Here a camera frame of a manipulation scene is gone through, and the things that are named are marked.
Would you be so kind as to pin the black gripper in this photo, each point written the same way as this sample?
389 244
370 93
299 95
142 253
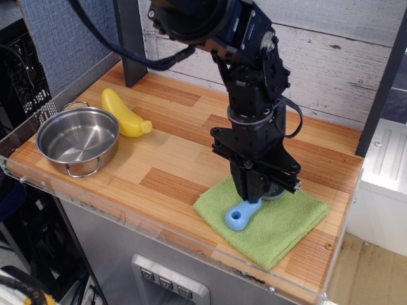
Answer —
254 146

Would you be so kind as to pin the blue and grey scoop spoon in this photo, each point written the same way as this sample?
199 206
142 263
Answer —
238 216

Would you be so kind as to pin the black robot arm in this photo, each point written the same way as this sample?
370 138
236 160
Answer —
243 44

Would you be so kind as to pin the green folded cloth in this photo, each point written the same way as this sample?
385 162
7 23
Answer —
272 231

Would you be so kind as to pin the yellow plastic banana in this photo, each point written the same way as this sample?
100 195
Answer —
131 125

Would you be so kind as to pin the clear acrylic table guard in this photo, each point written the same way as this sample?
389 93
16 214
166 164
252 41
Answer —
141 203

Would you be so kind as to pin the white ribbed appliance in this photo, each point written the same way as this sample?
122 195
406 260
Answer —
378 211

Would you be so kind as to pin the silver dispenser button panel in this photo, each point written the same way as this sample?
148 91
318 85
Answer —
159 284

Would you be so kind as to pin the stainless steel pot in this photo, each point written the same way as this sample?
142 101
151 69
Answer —
79 140

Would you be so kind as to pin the black plastic crate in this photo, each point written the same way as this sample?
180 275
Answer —
24 88

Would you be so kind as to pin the yellow object at bottom left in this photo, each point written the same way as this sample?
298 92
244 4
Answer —
40 299

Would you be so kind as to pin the dark right frame post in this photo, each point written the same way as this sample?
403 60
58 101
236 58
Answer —
388 77

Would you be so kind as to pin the dark frame post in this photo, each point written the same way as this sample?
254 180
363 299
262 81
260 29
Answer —
130 36
388 77

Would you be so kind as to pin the dark left frame post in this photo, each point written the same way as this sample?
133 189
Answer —
130 36

